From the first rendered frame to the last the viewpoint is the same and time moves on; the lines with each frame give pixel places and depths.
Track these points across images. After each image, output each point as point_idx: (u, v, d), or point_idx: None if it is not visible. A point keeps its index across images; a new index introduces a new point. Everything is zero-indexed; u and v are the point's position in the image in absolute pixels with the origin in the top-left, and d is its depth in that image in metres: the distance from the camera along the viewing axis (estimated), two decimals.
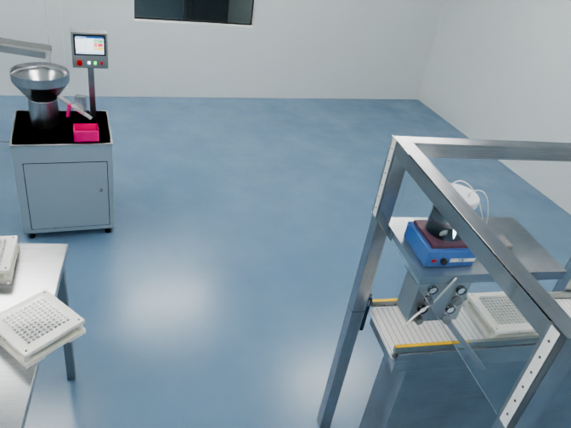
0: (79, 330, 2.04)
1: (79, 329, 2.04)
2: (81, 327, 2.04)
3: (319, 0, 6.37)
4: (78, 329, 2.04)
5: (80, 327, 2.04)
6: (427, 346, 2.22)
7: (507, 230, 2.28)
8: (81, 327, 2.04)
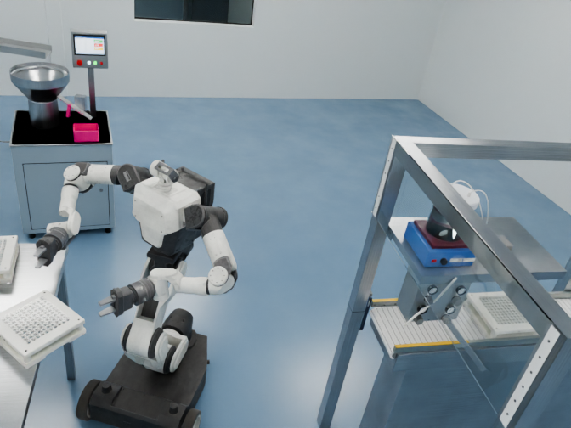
0: (79, 330, 2.04)
1: (79, 329, 2.04)
2: (81, 327, 2.04)
3: (319, 0, 6.37)
4: (78, 329, 2.04)
5: (80, 327, 2.04)
6: (427, 346, 2.22)
7: (507, 230, 2.28)
8: (81, 327, 2.04)
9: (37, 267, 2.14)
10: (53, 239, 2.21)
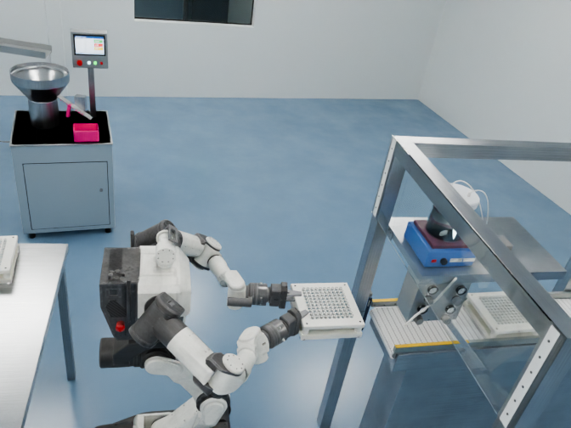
0: None
1: None
2: None
3: (319, 0, 6.37)
4: None
5: None
6: (427, 346, 2.22)
7: (507, 230, 2.28)
8: None
9: None
10: (283, 315, 1.99)
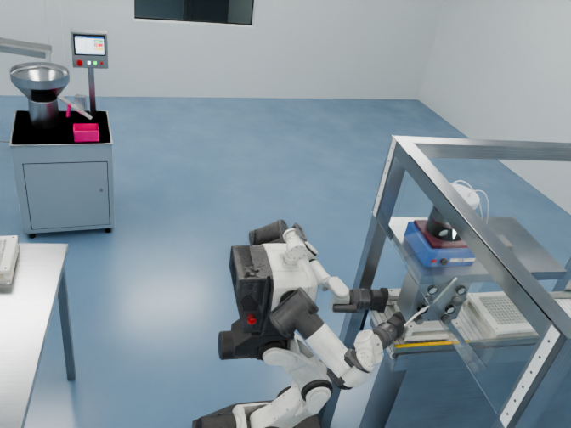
0: None
1: None
2: None
3: (319, 0, 6.37)
4: None
5: None
6: (427, 346, 2.22)
7: (507, 230, 2.28)
8: None
9: None
10: (390, 318, 2.15)
